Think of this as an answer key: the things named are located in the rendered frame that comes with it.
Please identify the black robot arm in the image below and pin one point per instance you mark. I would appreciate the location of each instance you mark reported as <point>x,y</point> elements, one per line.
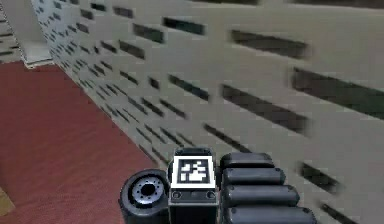
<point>253,190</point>

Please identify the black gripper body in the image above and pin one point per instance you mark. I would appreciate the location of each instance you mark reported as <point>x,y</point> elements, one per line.
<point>145,195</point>

